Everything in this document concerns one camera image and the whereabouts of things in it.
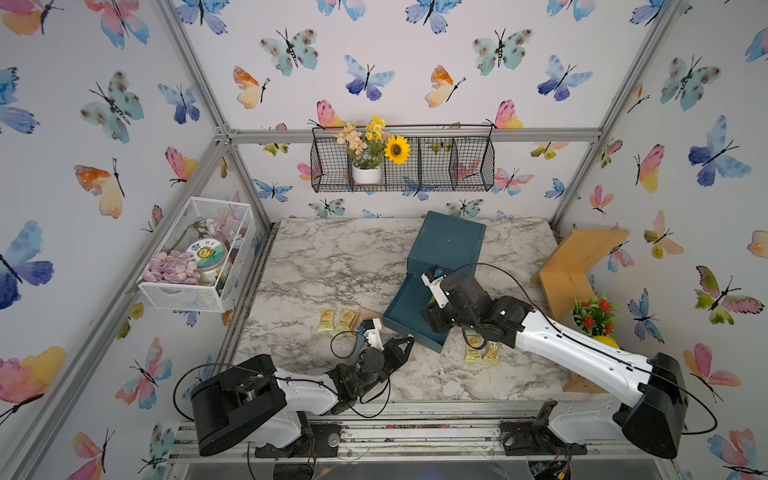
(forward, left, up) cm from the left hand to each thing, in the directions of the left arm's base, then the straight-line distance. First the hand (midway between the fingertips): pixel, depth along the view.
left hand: (419, 341), depth 79 cm
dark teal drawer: (+11, +4, -5) cm, 13 cm away
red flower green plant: (+2, -43, +8) cm, 44 cm away
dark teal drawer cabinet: (+24, -10, +11) cm, 28 cm away
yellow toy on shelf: (-4, -44, +7) cm, 44 cm away
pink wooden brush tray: (+13, +16, -10) cm, 23 cm away
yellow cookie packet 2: (+11, +21, -9) cm, 26 cm away
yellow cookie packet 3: (-1, -21, -9) cm, 23 cm away
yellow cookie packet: (+12, +27, -9) cm, 31 cm away
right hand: (+6, -3, +8) cm, 11 cm away
